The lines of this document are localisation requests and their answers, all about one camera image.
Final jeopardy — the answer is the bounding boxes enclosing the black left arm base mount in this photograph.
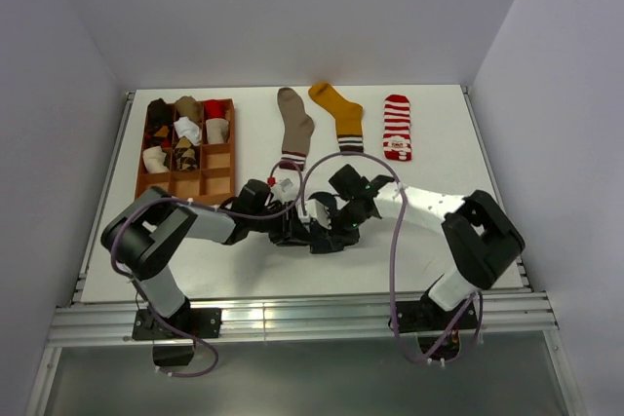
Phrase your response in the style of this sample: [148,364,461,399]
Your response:
[132,308,222,369]

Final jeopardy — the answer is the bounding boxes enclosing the rolled cream socks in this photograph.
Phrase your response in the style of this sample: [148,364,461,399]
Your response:
[205,118,229,144]

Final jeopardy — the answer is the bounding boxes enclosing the rolled taupe socks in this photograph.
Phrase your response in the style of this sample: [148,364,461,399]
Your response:
[175,95,203,123]

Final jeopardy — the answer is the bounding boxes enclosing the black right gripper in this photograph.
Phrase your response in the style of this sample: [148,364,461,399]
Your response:
[318,203,369,250]

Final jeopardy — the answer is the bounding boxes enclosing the wooden compartment tray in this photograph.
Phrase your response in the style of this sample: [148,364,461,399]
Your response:
[135,95,236,205]

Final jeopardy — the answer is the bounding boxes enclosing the mustard yellow sock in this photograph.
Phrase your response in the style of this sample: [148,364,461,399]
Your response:
[308,82,364,153]

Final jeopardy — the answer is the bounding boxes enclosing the taupe sock with striped cuff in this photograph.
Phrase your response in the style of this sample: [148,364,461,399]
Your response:
[277,88,315,170]

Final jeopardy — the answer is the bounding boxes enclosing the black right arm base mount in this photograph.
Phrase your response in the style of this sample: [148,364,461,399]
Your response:
[396,299,483,364]

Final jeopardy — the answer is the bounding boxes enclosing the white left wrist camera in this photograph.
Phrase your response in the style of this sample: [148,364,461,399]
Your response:
[271,178,298,204]

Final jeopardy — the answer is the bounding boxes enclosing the brown argyle sock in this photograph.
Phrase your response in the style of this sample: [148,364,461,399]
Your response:
[173,138,199,171]

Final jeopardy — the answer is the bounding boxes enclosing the rolled white socks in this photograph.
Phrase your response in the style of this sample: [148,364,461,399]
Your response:
[174,117,202,146]

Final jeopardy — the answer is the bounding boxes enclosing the navy blue sock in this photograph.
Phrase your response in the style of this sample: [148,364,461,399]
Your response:
[309,222,360,254]

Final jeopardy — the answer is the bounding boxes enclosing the aluminium frame rail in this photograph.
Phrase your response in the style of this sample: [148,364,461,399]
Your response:
[45,290,558,348]

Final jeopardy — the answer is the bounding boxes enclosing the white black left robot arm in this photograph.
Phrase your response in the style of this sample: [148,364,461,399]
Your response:
[100,179,311,337]

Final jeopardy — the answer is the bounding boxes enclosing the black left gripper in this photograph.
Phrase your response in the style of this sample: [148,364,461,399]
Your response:
[249,200,313,246]

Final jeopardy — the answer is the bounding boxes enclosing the rolled red socks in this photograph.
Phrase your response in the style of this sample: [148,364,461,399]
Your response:
[202,99,231,120]

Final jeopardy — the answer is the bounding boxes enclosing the red white striped sock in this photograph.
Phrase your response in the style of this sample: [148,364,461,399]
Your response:
[382,95,412,162]

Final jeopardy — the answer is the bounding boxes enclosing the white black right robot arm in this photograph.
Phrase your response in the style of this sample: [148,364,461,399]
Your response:
[328,165,526,328]

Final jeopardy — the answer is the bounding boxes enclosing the rolled dark argyle socks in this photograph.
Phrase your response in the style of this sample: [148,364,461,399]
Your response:
[144,98,174,148]

